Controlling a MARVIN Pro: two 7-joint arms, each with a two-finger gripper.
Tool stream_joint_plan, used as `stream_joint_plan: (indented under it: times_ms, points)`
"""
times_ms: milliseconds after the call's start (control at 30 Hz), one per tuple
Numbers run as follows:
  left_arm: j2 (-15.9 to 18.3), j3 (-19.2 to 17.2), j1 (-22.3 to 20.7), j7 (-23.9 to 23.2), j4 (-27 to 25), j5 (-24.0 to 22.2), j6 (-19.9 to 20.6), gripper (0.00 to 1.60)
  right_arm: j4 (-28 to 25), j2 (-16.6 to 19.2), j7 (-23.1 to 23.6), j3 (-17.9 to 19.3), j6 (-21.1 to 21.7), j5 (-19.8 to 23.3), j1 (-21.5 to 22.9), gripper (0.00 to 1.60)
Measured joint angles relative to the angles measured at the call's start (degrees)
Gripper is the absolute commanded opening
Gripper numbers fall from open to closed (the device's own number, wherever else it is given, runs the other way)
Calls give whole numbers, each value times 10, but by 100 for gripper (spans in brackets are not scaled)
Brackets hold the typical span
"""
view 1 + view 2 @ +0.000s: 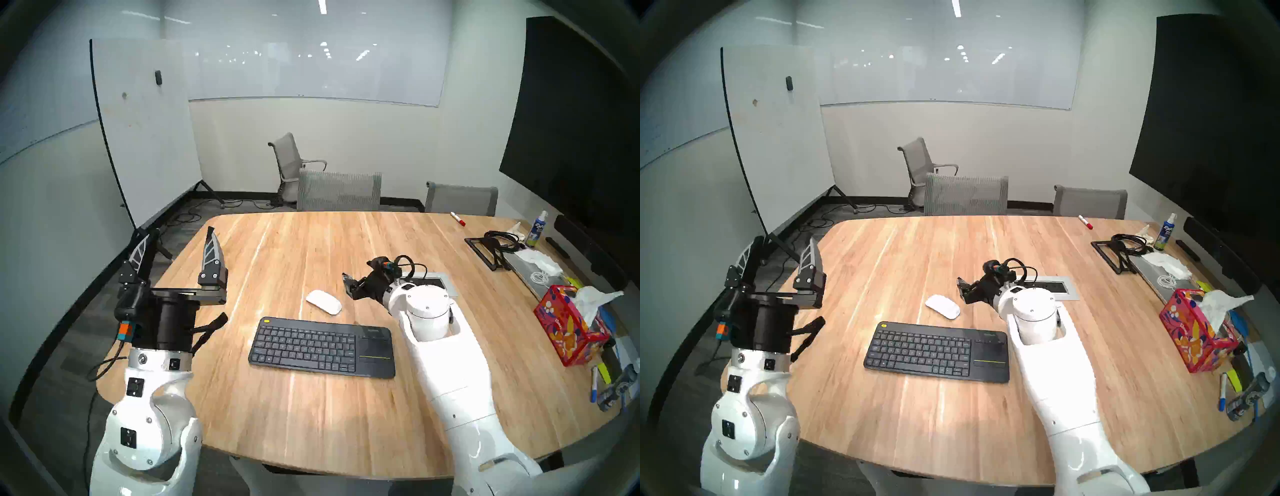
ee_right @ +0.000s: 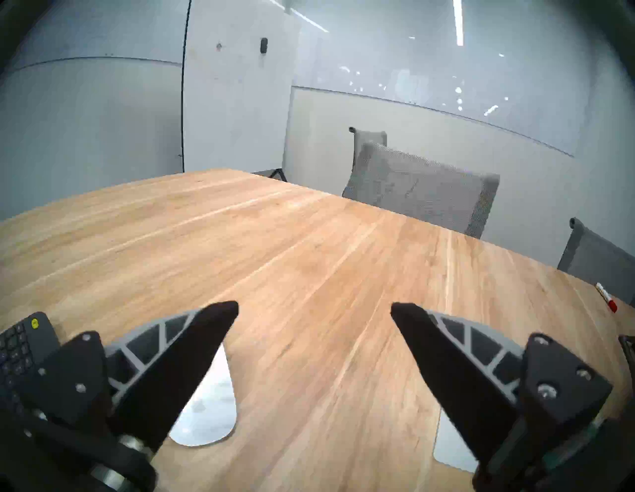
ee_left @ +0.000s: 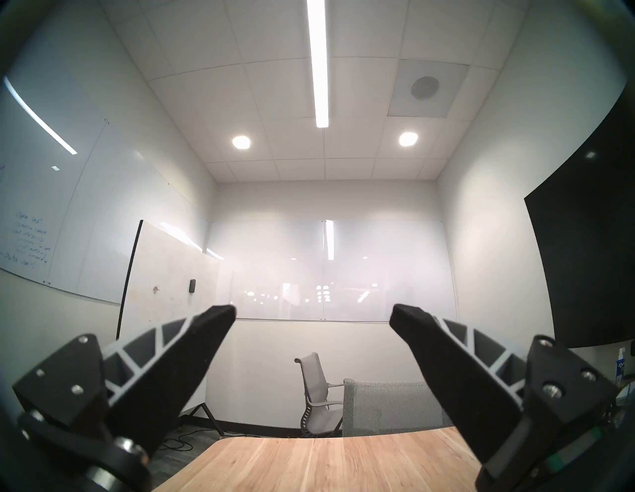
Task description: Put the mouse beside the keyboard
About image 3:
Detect rolling white whiteboard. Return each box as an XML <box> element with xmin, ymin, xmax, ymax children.
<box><xmin>117</xmin><ymin>220</ymin><xmax>234</xmax><ymax>437</ymax></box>

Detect long ceiling light strip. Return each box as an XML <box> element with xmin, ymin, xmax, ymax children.
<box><xmin>307</xmin><ymin>0</ymin><xmax>329</xmax><ymax>128</ymax></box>

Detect grey armrest swivel chair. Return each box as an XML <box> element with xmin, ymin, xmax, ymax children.
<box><xmin>294</xmin><ymin>352</ymin><xmax>345</xmax><ymax>438</ymax></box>

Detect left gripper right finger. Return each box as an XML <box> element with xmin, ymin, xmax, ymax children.
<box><xmin>389</xmin><ymin>305</ymin><xmax>619</xmax><ymax>492</ymax></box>

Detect grey mesh office chair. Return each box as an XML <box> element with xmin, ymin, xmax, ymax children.
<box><xmin>342</xmin><ymin>378</ymin><xmax>454</xmax><ymax>438</ymax></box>

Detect written-on wall whiteboard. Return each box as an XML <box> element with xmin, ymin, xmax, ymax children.
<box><xmin>0</xmin><ymin>74</ymin><xmax>219</xmax><ymax>306</ymax></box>

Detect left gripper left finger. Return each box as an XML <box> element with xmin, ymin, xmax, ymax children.
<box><xmin>12</xmin><ymin>305</ymin><xmax>237</xmax><ymax>454</ymax></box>

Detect large black wall screen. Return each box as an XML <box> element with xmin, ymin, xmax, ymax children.
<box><xmin>524</xmin><ymin>89</ymin><xmax>635</xmax><ymax>349</ymax></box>

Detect wide glass wall whiteboard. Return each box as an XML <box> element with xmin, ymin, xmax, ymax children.
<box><xmin>206</xmin><ymin>218</ymin><xmax>458</xmax><ymax>323</ymax></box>

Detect black floor cables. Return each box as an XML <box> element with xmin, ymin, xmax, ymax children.
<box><xmin>156</xmin><ymin>427</ymin><xmax>221</xmax><ymax>453</ymax></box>

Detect round ceiling speaker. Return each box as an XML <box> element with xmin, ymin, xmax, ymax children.
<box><xmin>410</xmin><ymin>76</ymin><xmax>440</xmax><ymax>100</ymax></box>

